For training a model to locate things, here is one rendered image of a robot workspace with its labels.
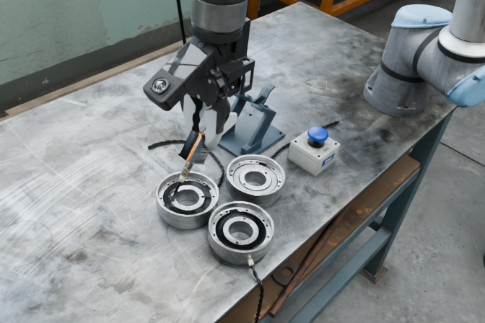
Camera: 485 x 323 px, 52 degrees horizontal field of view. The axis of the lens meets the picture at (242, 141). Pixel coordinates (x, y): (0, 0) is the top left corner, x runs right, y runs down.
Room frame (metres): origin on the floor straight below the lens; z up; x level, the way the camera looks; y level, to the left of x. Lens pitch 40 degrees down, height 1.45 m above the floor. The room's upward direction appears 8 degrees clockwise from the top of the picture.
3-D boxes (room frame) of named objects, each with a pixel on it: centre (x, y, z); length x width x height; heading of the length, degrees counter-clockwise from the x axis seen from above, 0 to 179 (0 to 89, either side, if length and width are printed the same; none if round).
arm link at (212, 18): (0.63, 0.06, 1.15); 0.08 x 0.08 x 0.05
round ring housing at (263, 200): (0.64, -0.03, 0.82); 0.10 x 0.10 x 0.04
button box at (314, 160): (0.75, -0.14, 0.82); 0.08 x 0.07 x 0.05; 142
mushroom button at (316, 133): (0.75, -0.14, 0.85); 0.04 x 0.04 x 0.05
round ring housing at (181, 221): (0.58, 0.08, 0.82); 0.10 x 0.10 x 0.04
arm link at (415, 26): (1.01, -0.35, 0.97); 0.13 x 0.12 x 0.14; 30
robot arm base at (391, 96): (1.01, -0.35, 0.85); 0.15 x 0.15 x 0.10
